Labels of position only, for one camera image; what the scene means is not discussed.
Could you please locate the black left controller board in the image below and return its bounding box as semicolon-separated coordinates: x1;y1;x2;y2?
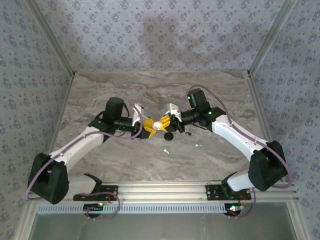
83;202;105;219

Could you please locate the black controller board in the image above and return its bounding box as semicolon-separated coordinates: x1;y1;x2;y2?
224;202;245;217
83;202;105;219

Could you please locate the black right controller board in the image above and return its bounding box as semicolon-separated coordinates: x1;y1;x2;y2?
224;202;245;217

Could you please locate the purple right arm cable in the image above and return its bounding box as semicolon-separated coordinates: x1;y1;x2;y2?
177;84;294;220

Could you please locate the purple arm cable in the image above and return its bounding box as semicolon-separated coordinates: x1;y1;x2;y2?
177;84;294;220
24;103;145;221

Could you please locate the aluminium table side rail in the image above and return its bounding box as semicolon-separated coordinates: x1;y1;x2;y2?
48;72;76;154
246;71;300;200

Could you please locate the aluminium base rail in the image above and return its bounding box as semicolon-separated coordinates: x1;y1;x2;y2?
26;180;300;204

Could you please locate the grey slotted cable duct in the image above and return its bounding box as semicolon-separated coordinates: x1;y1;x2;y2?
36;202;241;215

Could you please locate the aluminium frame post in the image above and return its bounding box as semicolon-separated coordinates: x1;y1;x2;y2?
247;0;299;76
24;0;76;76

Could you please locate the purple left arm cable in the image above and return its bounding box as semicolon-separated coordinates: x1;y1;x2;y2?
24;103;145;221

